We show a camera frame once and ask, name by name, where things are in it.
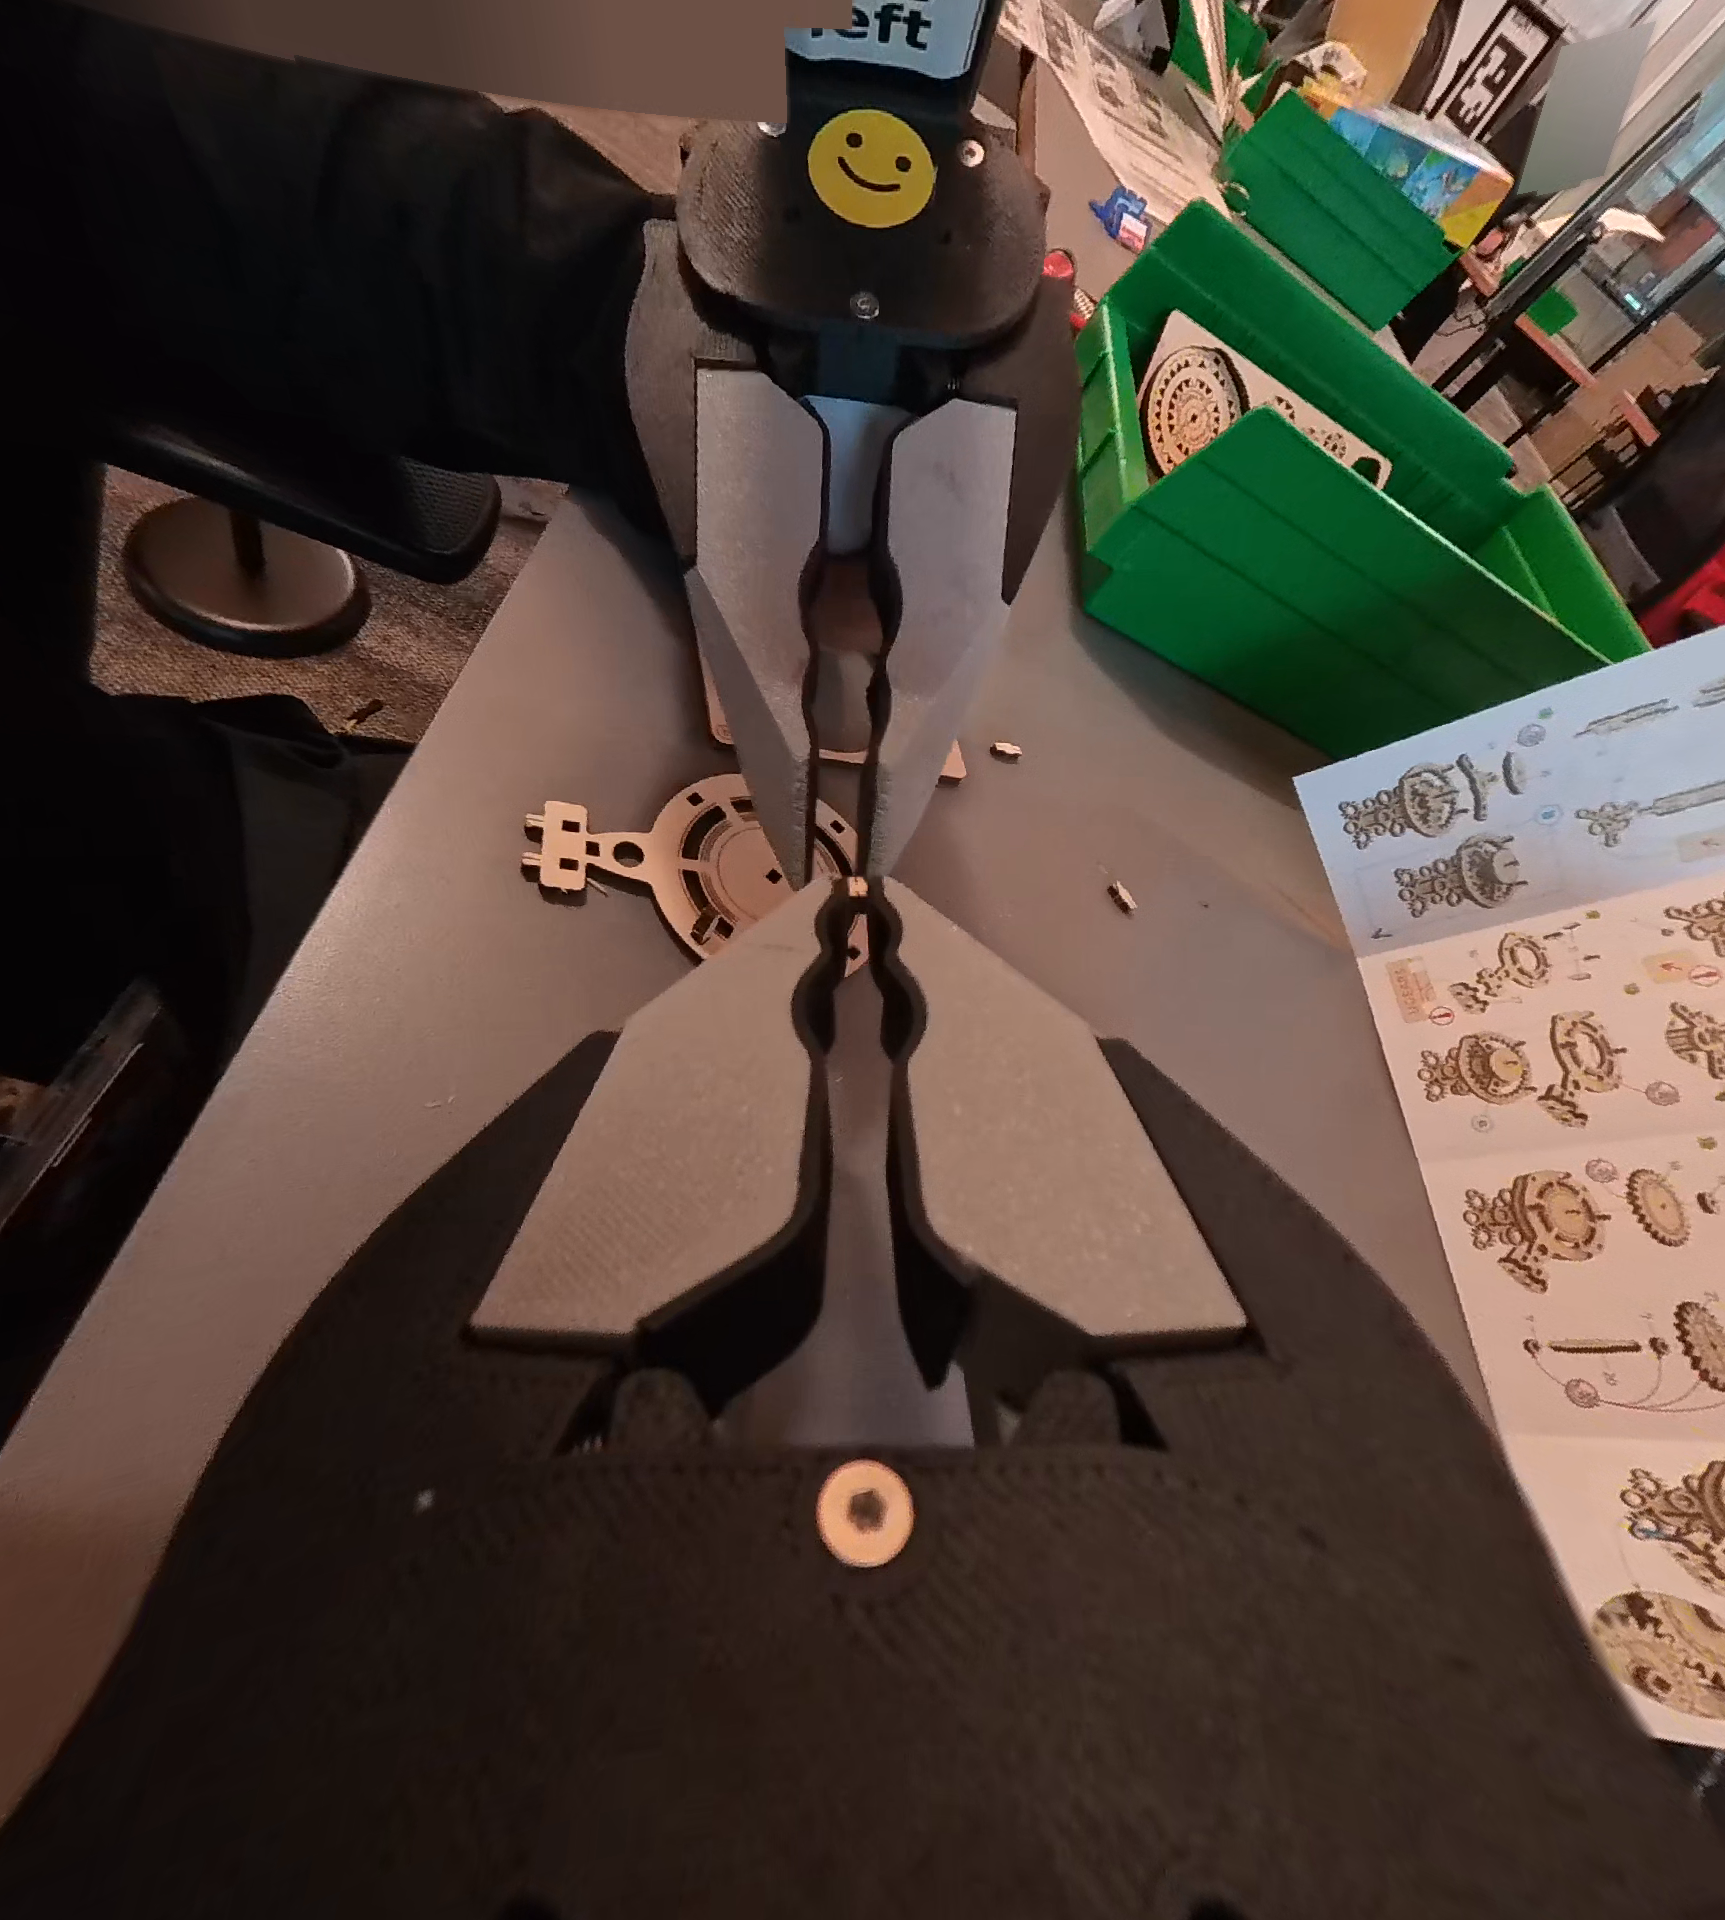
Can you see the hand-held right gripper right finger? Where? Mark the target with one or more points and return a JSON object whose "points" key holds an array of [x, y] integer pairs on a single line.
{"points": [[1057, 1185]]}

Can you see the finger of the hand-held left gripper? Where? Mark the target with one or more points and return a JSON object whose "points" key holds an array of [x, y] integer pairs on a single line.
{"points": [[744, 525], [954, 525]]}

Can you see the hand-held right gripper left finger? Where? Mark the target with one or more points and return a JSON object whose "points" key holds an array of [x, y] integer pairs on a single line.
{"points": [[667, 1170]]}

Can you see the round wooden disc part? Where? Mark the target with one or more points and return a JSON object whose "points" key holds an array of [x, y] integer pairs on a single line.
{"points": [[563, 855]]}

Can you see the person's left forearm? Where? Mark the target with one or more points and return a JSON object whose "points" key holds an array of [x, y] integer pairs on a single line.
{"points": [[427, 300]]}

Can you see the wooden parts sheet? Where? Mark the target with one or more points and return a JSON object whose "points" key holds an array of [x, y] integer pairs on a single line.
{"points": [[1208, 399]]}

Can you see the small blue white packet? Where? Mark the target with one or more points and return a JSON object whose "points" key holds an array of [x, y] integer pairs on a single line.
{"points": [[1126, 219]]}

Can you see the large green plastic bin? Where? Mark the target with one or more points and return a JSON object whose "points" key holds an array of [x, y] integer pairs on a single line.
{"points": [[1328, 600]]}

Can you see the flat white instruction sheet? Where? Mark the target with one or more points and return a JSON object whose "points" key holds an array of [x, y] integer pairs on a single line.
{"points": [[1133, 91]]}

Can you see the small green plastic bin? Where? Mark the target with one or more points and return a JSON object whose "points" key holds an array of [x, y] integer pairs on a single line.
{"points": [[1342, 224]]}

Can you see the round metal stand base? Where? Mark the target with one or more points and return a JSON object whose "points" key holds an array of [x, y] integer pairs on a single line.
{"points": [[246, 584]]}

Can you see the large folded instruction sheet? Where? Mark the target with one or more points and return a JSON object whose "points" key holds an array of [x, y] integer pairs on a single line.
{"points": [[1627, 1050]]}

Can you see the colourful printed box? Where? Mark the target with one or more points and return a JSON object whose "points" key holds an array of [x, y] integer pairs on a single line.
{"points": [[1432, 172]]}

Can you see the clear badge holder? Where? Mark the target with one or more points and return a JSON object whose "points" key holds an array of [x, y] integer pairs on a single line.
{"points": [[37, 1141]]}

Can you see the brown cardboard box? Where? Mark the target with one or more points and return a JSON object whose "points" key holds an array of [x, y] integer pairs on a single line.
{"points": [[1387, 45]]}

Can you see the black white marker board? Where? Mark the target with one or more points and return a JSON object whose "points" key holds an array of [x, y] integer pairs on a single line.
{"points": [[1500, 61]]}

